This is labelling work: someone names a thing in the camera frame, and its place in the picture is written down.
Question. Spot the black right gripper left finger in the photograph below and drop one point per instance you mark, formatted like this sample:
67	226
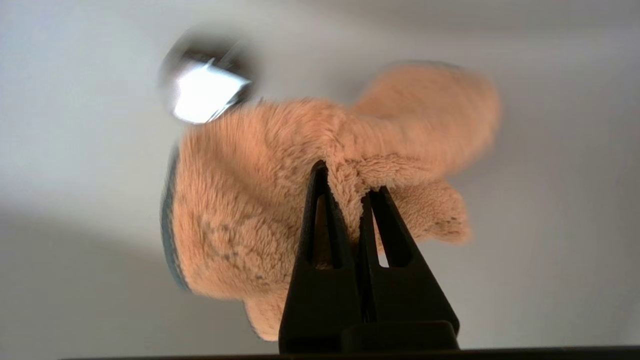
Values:
320	305

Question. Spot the orange fluffy cleaning cloth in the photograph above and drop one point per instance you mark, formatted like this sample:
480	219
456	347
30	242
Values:
250	200

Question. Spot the beige ceramic sink basin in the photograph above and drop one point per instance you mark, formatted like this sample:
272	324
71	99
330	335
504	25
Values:
75	200

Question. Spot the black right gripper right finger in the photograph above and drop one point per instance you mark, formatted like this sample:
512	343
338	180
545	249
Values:
410	295

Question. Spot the chrome drain stopper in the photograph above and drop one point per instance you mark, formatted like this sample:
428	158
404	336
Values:
205	90

